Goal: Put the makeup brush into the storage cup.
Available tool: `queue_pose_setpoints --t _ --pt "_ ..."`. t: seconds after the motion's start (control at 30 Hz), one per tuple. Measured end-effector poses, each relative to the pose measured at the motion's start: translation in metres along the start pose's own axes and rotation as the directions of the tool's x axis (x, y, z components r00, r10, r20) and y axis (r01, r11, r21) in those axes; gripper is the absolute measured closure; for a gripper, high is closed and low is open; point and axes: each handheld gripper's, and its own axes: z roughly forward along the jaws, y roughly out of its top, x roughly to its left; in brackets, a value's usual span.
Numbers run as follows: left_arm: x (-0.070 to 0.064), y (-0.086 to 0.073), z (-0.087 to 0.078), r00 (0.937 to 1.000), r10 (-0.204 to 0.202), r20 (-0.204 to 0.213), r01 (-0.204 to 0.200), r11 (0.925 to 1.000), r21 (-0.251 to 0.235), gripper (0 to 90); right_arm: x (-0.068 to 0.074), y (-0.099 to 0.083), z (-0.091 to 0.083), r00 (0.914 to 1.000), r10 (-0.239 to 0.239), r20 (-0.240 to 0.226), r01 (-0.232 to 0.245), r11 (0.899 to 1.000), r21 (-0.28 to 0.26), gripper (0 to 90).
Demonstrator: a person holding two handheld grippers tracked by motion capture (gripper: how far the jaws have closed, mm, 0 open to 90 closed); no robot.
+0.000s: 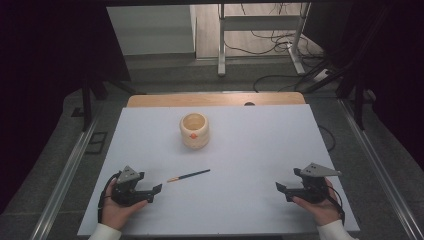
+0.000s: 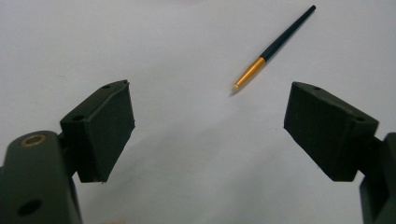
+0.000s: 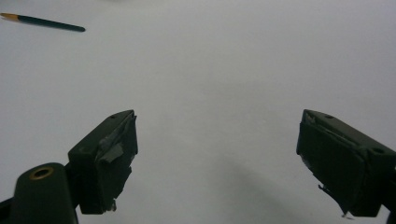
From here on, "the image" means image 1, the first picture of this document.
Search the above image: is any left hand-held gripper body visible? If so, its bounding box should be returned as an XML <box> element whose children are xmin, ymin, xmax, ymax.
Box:
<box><xmin>110</xmin><ymin>165</ymin><xmax>148</xmax><ymax>207</ymax></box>

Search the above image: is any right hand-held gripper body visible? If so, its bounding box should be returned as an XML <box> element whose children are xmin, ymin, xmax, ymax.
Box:
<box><xmin>285</xmin><ymin>162</ymin><xmax>343</xmax><ymax>204</ymax></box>

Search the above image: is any thin brush pen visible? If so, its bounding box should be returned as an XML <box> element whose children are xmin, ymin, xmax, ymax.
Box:
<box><xmin>166</xmin><ymin>168</ymin><xmax>212</xmax><ymax>183</ymax></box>

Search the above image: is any cream cup with orange mark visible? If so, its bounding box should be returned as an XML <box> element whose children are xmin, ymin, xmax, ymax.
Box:
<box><xmin>179</xmin><ymin>112</ymin><xmax>211</xmax><ymax>150</ymax></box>

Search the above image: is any person's right hand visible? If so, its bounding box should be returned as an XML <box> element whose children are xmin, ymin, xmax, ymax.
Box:
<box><xmin>292</xmin><ymin>178</ymin><xmax>342</xmax><ymax>227</ymax></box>

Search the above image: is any person's left hand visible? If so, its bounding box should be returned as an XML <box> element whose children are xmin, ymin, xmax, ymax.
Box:
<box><xmin>101</xmin><ymin>178</ymin><xmax>149</xmax><ymax>231</ymax></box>

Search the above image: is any white table mat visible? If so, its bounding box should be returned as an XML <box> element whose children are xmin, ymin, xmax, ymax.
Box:
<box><xmin>77</xmin><ymin>104</ymin><xmax>361</xmax><ymax>237</ymax></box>

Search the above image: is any black metal stand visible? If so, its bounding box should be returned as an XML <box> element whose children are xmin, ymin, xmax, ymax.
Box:
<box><xmin>71</xmin><ymin>73</ymin><xmax>145</xmax><ymax>133</ymax></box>
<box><xmin>299</xmin><ymin>6</ymin><xmax>393</xmax><ymax>131</ymax></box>

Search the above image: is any white power strip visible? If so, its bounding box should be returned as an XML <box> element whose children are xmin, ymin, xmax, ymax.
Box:
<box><xmin>313</xmin><ymin>68</ymin><xmax>333</xmax><ymax>83</ymax></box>

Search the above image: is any wooden table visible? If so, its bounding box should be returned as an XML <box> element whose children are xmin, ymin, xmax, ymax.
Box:
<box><xmin>126</xmin><ymin>92</ymin><xmax>307</xmax><ymax>108</ymax></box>

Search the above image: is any black curtain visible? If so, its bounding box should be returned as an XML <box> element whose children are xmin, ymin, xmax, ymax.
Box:
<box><xmin>333</xmin><ymin>0</ymin><xmax>424</xmax><ymax>171</ymax></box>
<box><xmin>0</xmin><ymin>0</ymin><xmax>132</xmax><ymax>214</ymax></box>

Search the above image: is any white cabinet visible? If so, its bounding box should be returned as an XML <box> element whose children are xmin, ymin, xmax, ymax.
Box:
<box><xmin>106</xmin><ymin>4</ymin><xmax>198</xmax><ymax>56</ymax></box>

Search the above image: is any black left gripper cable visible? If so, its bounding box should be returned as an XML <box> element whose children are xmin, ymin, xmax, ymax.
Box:
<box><xmin>97</xmin><ymin>171</ymin><xmax>122</xmax><ymax>224</ymax></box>

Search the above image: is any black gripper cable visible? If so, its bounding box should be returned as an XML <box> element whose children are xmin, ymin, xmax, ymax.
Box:
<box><xmin>326</xmin><ymin>184</ymin><xmax>346</xmax><ymax>225</ymax></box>
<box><xmin>97</xmin><ymin>171</ymin><xmax>122</xmax><ymax>224</ymax></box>

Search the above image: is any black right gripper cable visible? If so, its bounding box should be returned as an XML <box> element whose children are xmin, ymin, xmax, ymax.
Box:
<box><xmin>326</xmin><ymin>184</ymin><xmax>346</xmax><ymax>225</ymax></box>

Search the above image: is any black cable beside table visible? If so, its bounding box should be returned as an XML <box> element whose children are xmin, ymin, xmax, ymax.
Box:
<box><xmin>318</xmin><ymin>124</ymin><xmax>337</xmax><ymax>153</ymax></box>

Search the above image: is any black floor frame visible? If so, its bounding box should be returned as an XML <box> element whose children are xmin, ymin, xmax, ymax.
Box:
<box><xmin>84</xmin><ymin>131</ymin><xmax>109</xmax><ymax>155</ymax></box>

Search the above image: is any aluminium rail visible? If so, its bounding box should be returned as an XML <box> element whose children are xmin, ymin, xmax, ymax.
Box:
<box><xmin>29</xmin><ymin>118</ymin><xmax>101</xmax><ymax>240</ymax></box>
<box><xmin>336</xmin><ymin>98</ymin><xmax>424</xmax><ymax>240</ymax></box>

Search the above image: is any tangle of black floor cables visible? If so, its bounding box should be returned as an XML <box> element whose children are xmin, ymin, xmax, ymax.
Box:
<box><xmin>222</xmin><ymin>2</ymin><xmax>326</xmax><ymax>68</ymax></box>

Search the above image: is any white metal desk frame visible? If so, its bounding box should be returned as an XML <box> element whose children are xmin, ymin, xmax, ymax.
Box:
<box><xmin>217</xmin><ymin>2</ymin><xmax>313</xmax><ymax>78</ymax></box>

